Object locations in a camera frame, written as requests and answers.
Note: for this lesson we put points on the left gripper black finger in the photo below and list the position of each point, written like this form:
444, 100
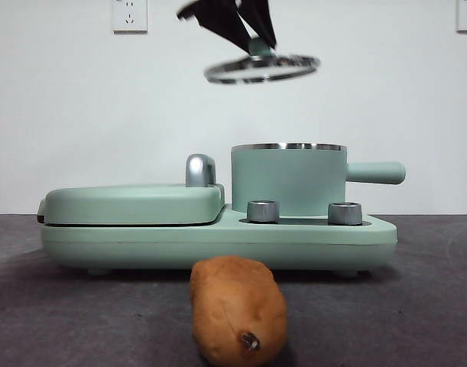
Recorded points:
218, 21
260, 19

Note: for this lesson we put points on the mint green breakfast machine base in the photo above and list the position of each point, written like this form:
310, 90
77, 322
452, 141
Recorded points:
149, 244

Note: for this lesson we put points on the brown potato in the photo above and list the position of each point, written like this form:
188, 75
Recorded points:
237, 306

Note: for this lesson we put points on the silver control knob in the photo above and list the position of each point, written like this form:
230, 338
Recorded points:
263, 211
344, 213

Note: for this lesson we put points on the mint green grill cover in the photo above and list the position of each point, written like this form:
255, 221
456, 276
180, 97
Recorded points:
122, 204

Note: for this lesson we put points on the glass pot lid green knob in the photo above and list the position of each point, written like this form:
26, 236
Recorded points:
258, 47

